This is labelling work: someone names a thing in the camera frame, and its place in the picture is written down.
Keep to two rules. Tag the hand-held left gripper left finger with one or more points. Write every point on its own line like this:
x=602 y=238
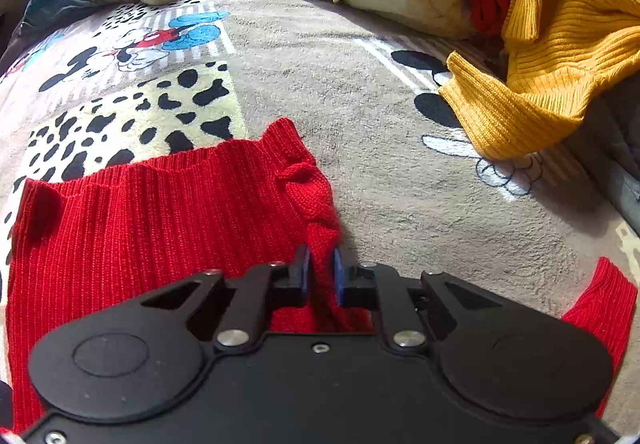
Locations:
x=306 y=274

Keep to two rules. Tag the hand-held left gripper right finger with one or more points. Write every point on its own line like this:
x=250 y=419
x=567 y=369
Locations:
x=339 y=276

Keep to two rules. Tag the red knit sweater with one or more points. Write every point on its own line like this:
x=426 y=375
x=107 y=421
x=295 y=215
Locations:
x=150 y=234

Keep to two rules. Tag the cartoon mouse printed blanket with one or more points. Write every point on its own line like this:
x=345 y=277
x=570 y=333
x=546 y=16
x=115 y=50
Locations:
x=375 y=124

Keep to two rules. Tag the grey garment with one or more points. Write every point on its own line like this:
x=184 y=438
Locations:
x=615 y=149

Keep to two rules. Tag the yellow knit sweater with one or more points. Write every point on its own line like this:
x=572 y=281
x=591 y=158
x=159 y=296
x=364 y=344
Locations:
x=550 y=49

